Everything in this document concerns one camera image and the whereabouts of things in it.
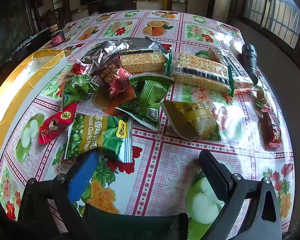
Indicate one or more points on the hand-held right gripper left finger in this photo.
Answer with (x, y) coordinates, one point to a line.
(82, 177)

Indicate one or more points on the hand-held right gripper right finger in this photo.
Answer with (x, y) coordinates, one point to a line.
(215, 175)

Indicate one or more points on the green and yellow pea packet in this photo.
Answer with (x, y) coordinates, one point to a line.
(97, 135)

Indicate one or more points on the red figure print packet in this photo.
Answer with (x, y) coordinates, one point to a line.
(55, 125)

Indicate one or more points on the olive yellow snack packet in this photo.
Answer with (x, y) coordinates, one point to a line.
(190, 120)

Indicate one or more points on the dark red snack packet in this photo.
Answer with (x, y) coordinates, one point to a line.
(115, 77)

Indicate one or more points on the small red snack packet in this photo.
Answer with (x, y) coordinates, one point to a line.
(78, 68)

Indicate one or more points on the yellow and white cardboard box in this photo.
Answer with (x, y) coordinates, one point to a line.
(27, 80)

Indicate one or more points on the clear cracker packet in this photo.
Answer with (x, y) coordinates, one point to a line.
(142, 61)
(190, 65)
(225, 57)

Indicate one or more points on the silver foil packet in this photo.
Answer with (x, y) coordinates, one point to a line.
(100, 52)
(145, 45)

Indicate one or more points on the fruit print tablecloth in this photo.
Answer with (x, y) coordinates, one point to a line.
(165, 155)

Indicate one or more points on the long red snack packet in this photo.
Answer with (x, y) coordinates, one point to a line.
(272, 130)

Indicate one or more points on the small brown wrapped candy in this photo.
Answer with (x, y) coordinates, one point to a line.
(261, 96)

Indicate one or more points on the black flashlight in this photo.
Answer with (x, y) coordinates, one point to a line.
(248, 60)

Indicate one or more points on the dark red jar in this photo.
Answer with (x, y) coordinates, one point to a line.
(57, 38)

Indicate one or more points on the flat silver foil packet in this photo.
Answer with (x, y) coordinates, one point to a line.
(145, 45)

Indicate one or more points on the barred window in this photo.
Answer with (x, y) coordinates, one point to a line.
(277, 5)

